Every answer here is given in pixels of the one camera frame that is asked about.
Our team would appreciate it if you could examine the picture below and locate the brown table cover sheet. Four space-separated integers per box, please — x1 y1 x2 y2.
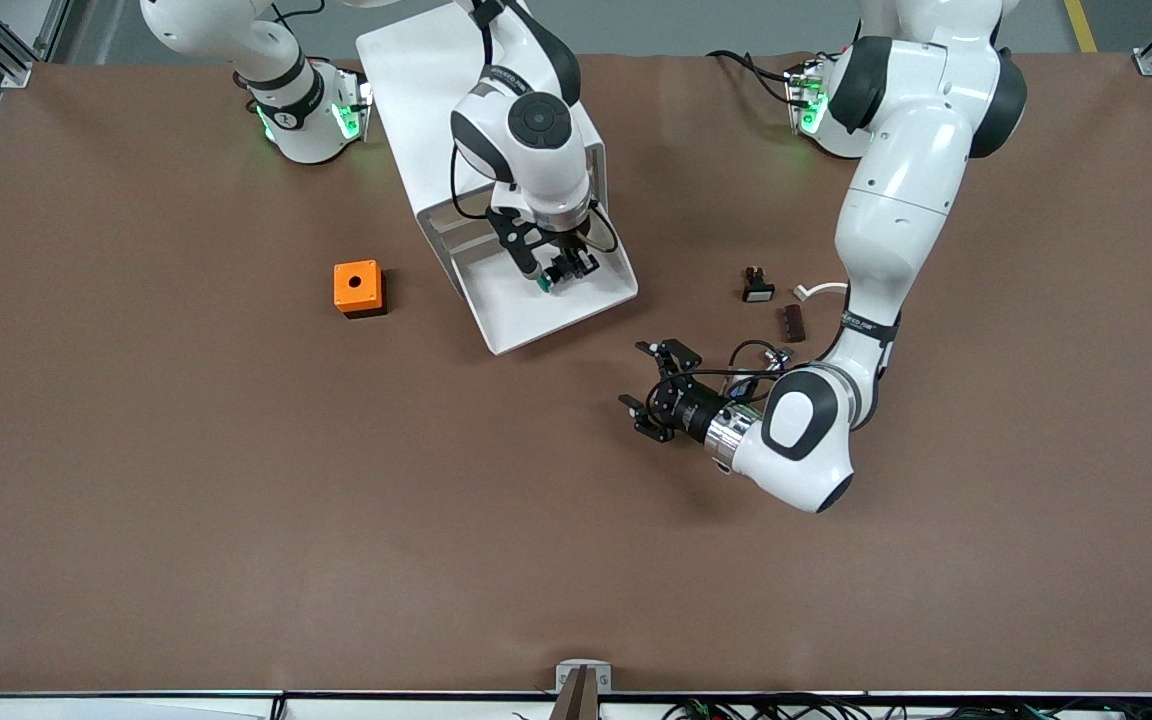
0 50 1152 696

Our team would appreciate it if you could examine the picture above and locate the orange box with round hole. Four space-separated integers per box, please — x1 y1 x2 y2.
333 260 387 319

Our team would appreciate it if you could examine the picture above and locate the grey metal mounting plate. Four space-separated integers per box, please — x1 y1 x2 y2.
555 658 613 695

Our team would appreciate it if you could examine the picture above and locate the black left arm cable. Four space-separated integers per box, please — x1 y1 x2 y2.
681 340 792 401

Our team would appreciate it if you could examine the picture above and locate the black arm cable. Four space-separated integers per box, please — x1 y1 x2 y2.
451 0 620 256
681 340 792 401

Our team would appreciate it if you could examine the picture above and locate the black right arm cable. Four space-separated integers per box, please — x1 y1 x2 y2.
451 0 620 256

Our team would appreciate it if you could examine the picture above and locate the black base power cable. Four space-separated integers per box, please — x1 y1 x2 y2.
706 48 799 106

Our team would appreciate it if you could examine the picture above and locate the tangled black cable bundle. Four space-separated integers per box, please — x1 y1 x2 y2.
661 693 1152 720

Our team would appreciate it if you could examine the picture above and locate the white table edge rail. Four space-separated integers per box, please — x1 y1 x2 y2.
0 688 1152 720

